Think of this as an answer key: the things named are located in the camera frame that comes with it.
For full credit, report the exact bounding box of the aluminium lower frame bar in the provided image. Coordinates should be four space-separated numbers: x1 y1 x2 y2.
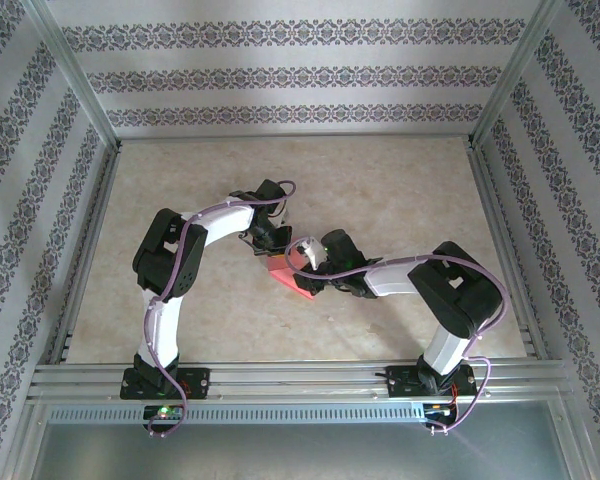
549 399 599 480
0 399 49 480

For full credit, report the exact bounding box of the aluminium side rail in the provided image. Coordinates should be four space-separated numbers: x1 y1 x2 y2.
49 142 122 364
465 139 551 360

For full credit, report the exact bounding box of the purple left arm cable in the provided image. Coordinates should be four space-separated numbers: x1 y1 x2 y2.
140 179 297 440

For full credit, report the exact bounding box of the slotted grey cable duct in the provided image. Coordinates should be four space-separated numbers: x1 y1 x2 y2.
46 402 427 426

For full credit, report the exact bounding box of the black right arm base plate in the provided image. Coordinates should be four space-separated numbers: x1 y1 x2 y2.
387 365 479 400

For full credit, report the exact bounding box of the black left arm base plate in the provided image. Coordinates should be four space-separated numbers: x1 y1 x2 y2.
119 367 211 401

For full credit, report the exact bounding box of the aluminium corner post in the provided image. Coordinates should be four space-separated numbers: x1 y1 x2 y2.
22 0 120 146
472 0 565 146

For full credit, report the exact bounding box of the grey metal sheet panel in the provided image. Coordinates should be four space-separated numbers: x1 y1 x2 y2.
29 422 581 480

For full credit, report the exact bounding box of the controller board with yellow light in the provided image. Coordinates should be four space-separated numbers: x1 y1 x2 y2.
423 402 457 419

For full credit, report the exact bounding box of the controller board with green light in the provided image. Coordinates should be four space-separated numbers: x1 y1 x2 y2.
143 404 184 421

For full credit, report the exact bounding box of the aluminium rail beam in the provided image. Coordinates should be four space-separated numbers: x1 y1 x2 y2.
27 360 572 404

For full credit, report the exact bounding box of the thin aluminium rail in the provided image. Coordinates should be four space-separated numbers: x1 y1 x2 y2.
115 130 477 145

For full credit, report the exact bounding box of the pink paper sheet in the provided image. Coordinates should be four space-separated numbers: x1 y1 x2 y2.
266 238 317 302

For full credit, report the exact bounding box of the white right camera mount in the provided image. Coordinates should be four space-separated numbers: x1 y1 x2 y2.
299 237 327 267

